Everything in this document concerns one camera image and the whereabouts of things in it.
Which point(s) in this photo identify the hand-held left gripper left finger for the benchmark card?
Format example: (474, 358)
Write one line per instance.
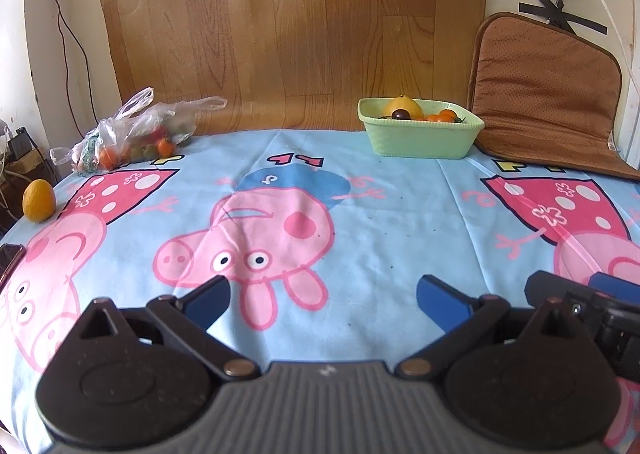
(207, 301)

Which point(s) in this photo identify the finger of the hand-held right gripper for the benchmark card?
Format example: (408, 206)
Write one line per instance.
(607, 284)
(547, 286)

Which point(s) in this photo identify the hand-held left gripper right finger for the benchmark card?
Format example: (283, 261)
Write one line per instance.
(442, 301)

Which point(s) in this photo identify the light green bowl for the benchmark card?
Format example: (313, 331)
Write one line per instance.
(425, 138)

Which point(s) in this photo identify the dark purple tomato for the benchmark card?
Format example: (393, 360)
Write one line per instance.
(400, 114)

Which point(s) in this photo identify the yellow citrus fruit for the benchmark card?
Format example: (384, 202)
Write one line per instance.
(402, 103)

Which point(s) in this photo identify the cartoon pig printed blanket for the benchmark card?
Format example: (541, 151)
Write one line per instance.
(400, 214)

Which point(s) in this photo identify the small bagged orange fruit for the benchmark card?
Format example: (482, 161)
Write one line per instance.
(165, 147)
(106, 157)

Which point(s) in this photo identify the clear plastic bag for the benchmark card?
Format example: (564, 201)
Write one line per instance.
(140, 128)

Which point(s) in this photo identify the brown seat cushion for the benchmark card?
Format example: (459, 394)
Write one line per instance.
(540, 93)

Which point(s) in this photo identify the oval orange citrus fruit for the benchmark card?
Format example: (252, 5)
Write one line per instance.
(38, 201)

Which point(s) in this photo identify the dark flat phone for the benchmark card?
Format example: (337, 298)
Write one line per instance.
(9, 261)

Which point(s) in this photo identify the black power adapter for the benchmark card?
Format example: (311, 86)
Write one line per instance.
(21, 143)

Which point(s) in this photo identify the wood pattern vinyl sheet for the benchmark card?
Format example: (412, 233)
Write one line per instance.
(290, 33)

